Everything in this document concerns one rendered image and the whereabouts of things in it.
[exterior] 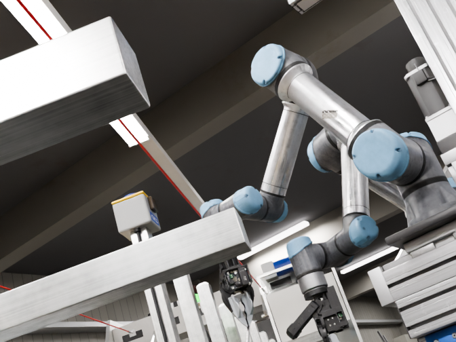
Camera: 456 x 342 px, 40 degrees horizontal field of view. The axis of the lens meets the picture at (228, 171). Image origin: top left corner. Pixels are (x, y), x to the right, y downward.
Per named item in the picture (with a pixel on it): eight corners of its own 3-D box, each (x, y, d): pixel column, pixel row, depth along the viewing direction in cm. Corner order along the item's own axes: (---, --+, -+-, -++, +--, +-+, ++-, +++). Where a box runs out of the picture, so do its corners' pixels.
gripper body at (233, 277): (227, 290, 166) (214, 249, 171) (224, 299, 173) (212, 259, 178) (254, 283, 167) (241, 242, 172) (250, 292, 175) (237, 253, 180)
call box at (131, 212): (162, 233, 130) (153, 200, 133) (151, 224, 123) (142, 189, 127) (131, 245, 130) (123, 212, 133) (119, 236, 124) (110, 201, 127)
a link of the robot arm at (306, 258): (317, 232, 176) (292, 235, 171) (330, 269, 171) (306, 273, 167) (302, 243, 182) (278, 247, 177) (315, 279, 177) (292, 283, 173)
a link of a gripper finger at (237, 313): (239, 325, 164) (229, 292, 167) (236, 330, 169) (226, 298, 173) (250, 321, 164) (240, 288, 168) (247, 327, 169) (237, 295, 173)
